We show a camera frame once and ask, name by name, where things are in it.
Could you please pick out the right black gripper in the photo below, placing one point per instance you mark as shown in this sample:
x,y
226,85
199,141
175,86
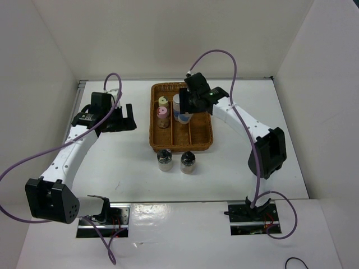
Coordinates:
x,y
183,97

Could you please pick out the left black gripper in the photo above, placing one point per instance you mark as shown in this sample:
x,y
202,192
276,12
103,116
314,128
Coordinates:
x,y
125,124

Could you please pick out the silver cap jar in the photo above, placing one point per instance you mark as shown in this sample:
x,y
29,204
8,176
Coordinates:
x,y
184,118
176,106

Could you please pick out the yellow cap spice bottle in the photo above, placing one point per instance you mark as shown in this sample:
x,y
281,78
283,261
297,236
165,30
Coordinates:
x,y
163,101

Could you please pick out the pink cap spice bottle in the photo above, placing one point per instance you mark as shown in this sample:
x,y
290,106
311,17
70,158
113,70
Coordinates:
x,y
163,117

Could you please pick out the black cap bottle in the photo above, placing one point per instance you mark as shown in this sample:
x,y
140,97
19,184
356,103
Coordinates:
x,y
188,162
164,158

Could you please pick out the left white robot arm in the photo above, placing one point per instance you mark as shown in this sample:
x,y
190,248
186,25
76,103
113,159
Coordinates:
x,y
50,197

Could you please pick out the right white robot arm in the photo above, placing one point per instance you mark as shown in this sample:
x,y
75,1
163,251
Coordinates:
x,y
268,145

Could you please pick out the brown wicker divided basket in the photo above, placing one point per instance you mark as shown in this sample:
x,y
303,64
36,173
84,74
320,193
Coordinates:
x,y
168,133

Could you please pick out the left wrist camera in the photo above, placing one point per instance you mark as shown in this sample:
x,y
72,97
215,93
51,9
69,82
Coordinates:
x,y
104,101

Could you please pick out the aluminium table rail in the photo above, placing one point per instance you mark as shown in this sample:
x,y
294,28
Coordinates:
x,y
75,108

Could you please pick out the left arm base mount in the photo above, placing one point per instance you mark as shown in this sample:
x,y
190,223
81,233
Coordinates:
x,y
116,223

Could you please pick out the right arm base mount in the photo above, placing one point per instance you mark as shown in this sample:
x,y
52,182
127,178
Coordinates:
x,y
246,221

